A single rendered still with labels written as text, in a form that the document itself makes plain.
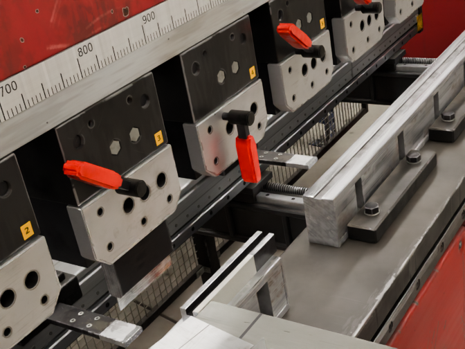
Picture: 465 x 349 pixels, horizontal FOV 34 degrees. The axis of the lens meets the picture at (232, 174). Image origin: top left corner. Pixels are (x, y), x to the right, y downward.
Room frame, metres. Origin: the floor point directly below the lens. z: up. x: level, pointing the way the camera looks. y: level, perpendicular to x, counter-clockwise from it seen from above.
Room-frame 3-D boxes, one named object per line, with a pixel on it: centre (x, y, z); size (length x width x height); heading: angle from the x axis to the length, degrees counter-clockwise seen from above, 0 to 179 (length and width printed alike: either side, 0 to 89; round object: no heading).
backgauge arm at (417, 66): (2.07, -0.40, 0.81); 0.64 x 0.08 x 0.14; 52
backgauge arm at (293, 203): (1.48, 0.06, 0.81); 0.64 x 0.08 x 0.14; 52
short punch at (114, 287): (0.77, 0.13, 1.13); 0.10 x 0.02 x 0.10; 142
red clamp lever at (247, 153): (0.86, -0.02, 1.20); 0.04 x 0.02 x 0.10; 52
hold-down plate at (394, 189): (1.22, -0.29, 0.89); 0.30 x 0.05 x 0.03; 142
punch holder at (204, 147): (0.91, 0.02, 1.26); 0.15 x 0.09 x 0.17; 142
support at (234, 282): (0.87, 0.04, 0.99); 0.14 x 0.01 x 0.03; 142
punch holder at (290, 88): (1.07, -0.10, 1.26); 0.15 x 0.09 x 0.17; 142
